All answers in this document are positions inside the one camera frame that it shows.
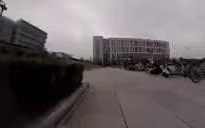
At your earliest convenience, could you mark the large grey glass-fronted building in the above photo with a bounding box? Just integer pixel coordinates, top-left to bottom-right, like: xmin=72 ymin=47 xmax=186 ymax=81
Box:
xmin=92 ymin=35 xmax=171 ymax=66

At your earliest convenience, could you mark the grey concrete slab pavement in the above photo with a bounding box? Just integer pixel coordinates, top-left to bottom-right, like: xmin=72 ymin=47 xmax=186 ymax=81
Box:
xmin=55 ymin=67 xmax=205 ymax=128

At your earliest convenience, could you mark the grey stone kerb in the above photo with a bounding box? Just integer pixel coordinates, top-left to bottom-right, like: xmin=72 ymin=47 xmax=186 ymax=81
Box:
xmin=33 ymin=82 xmax=91 ymax=128

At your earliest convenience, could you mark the row of parked bicycles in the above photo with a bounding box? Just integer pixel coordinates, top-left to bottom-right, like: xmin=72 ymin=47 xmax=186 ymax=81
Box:
xmin=124 ymin=57 xmax=205 ymax=84

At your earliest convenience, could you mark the dark trimmed hedge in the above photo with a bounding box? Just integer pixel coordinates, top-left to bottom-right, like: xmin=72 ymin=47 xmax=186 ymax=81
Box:
xmin=0 ymin=49 xmax=86 ymax=128

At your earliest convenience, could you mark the grey multi-storey building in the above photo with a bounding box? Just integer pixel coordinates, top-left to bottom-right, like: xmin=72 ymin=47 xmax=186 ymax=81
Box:
xmin=0 ymin=13 xmax=48 ymax=52

